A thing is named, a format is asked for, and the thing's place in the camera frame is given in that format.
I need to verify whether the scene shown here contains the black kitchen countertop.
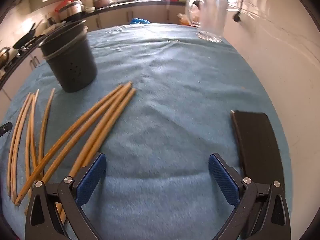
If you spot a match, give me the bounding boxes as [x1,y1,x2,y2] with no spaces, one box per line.
[0,0,190,85]

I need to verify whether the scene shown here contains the black wok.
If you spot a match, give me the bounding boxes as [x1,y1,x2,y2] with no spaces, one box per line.
[12,24,38,50]

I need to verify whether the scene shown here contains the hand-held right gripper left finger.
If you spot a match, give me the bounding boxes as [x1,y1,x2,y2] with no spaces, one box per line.
[25,152,107,240]

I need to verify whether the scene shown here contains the blue fleece table cloth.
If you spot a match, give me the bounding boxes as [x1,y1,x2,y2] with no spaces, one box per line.
[0,23,293,240]

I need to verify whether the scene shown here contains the silver rice cooker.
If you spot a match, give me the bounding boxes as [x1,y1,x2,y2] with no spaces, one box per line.
[59,0,84,22]

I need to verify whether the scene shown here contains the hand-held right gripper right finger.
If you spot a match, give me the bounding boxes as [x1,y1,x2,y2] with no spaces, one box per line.
[209,153,292,240]

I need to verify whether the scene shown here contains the steel kettle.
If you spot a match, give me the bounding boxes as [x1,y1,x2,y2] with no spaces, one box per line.
[0,46,12,68]

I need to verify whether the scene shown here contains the clear glass mug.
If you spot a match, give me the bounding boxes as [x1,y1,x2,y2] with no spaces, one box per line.
[185,0,229,43]

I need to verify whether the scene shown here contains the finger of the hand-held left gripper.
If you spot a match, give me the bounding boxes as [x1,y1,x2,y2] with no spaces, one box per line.
[0,122,13,137]

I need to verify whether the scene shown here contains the black rectangular case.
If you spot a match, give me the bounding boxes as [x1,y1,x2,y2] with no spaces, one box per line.
[230,110,284,183]

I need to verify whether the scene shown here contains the bunch of wooden chopsticks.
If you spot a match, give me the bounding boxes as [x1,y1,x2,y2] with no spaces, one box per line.
[7,81,137,227]

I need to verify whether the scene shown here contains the black power cable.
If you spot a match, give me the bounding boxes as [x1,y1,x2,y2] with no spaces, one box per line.
[233,0,248,22]

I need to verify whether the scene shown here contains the dark grey utensil holder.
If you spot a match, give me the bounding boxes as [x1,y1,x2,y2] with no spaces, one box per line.
[39,19,98,93]

